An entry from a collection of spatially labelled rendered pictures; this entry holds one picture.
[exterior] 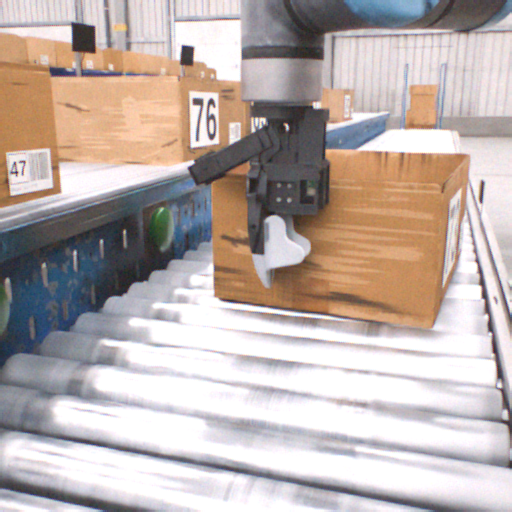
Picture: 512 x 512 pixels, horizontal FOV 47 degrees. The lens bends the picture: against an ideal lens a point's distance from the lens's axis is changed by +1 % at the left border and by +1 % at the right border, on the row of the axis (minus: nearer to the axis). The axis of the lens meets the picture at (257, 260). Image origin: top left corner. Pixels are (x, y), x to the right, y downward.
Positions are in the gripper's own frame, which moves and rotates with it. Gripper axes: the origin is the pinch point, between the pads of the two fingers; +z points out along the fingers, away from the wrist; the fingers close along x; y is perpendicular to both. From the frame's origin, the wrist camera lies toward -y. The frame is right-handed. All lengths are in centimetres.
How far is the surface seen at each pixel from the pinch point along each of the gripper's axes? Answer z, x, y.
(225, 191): -9.3, 5.2, -6.5
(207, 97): -21, 55, -29
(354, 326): 5.5, 0.8, 11.2
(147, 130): -14, 42, -36
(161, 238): 0.3, 15.6, -21.1
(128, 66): -68, 845, -480
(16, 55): -68, 572, -480
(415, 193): -10.5, 2.6, 17.0
